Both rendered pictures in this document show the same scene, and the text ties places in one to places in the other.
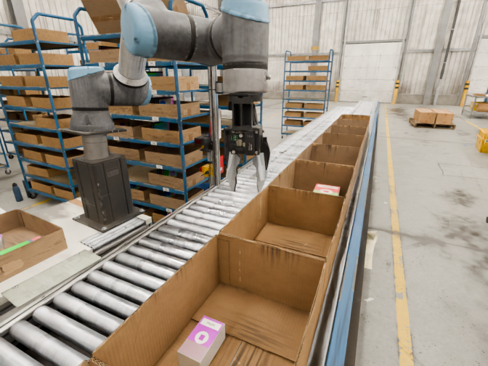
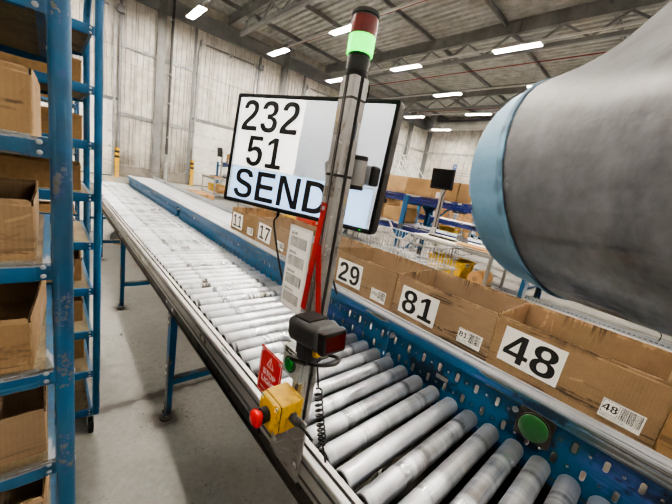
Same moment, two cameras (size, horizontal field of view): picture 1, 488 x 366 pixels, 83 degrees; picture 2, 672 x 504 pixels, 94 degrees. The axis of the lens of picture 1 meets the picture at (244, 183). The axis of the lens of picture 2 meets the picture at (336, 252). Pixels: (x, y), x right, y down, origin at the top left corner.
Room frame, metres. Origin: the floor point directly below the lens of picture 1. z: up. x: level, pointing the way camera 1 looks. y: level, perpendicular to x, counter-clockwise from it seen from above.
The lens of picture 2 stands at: (1.52, 0.79, 1.35)
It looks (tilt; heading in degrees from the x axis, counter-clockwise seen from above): 12 degrees down; 291
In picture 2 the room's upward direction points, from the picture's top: 10 degrees clockwise
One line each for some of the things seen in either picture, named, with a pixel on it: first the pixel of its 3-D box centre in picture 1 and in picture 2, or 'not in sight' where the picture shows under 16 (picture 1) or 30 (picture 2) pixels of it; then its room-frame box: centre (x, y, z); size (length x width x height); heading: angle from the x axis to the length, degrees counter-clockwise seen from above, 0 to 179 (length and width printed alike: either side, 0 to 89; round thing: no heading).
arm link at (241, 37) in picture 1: (244, 36); not in sight; (0.60, 0.00, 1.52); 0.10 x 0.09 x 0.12; 34
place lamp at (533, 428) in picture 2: not in sight; (532, 428); (1.23, -0.12, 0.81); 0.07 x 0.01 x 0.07; 155
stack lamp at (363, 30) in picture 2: not in sight; (362, 37); (1.77, 0.19, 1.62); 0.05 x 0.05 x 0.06
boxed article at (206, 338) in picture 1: (202, 344); not in sight; (0.43, 0.09, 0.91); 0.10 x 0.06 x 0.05; 155
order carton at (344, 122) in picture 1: (349, 131); (290, 236); (2.54, -0.97, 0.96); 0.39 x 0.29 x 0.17; 155
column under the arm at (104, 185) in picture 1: (104, 186); not in sight; (1.31, 0.71, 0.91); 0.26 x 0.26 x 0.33; 60
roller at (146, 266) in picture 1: (165, 273); not in sight; (0.88, 0.31, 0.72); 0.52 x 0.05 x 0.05; 65
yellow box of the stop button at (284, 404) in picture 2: (205, 171); (286, 419); (1.77, 0.26, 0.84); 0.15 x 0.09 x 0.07; 155
